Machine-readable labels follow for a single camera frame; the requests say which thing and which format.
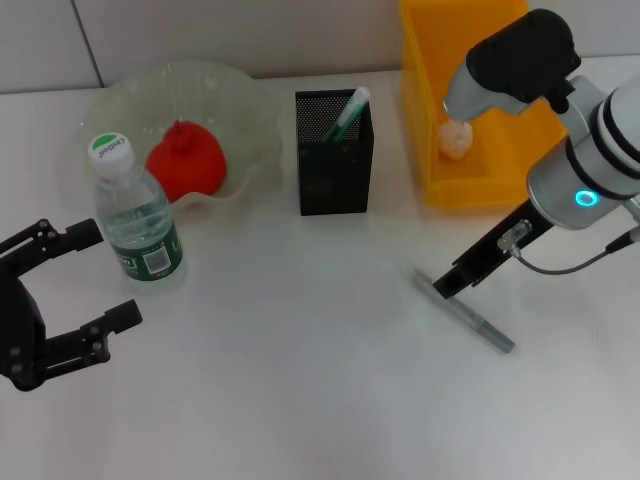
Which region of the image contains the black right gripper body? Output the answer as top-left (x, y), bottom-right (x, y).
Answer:
top-left (449, 198), bottom-right (557, 291)

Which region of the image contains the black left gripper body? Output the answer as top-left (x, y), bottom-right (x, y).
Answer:
top-left (0, 272), bottom-right (50, 393)

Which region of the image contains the grey pen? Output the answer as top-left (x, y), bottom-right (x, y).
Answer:
top-left (410, 267), bottom-right (516, 355)

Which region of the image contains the clear water bottle green label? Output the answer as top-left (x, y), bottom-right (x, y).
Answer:
top-left (88, 131), bottom-right (187, 295)

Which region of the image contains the white paper ball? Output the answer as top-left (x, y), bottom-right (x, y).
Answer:
top-left (438, 118), bottom-right (475, 160)

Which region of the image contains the red-orange knitted orange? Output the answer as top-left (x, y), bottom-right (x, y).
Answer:
top-left (145, 119), bottom-right (227, 203)

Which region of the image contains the green toothbrush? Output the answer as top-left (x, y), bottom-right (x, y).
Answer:
top-left (324, 85), bottom-right (372, 144)

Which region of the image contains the black mesh pen holder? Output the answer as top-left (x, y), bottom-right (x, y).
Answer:
top-left (293, 88), bottom-right (375, 217)

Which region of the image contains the green glass fruit plate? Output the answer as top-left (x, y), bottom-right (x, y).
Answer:
top-left (79, 60), bottom-right (284, 209)

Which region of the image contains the yellow plastic bin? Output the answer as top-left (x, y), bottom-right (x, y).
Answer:
top-left (398, 0), bottom-right (574, 210)

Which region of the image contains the right wrist connector cable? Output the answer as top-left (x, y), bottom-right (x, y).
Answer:
top-left (497, 218), bottom-right (640, 275)

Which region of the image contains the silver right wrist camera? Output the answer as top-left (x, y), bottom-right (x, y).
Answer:
top-left (442, 8), bottom-right (584, 123)

